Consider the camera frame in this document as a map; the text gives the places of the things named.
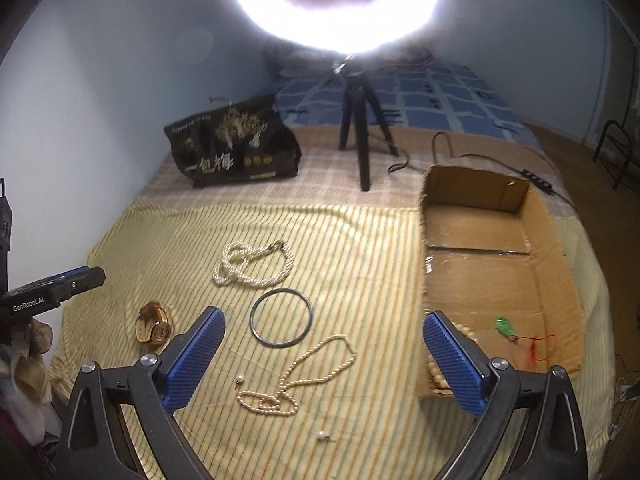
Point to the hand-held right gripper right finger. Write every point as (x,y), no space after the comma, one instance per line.
(452,360)

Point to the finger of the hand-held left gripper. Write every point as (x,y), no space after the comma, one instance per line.
(82,278)

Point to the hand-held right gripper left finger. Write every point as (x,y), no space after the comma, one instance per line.
(197,355)

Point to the cardboard box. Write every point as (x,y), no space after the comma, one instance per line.
(480,280)

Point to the pearl earring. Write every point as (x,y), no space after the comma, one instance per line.
(239,379)
(321,435)

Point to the gold wrist watch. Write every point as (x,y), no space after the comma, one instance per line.
(155,329)

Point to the dark thin bangle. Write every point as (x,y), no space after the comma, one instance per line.
(256,332)

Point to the pile of clothes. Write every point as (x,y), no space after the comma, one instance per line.
(25,390)

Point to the yellow striped blanket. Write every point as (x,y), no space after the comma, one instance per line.
(360,270)

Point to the black printed bag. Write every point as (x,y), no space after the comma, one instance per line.
(235,150)

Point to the beige checked blanket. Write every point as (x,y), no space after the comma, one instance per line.
(320,170)

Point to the black metal rack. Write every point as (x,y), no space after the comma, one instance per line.
(620,157)

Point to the blue patterned blanket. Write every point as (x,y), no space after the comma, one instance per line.
(440,97)

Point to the black tripod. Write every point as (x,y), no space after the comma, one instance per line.
(357,110)

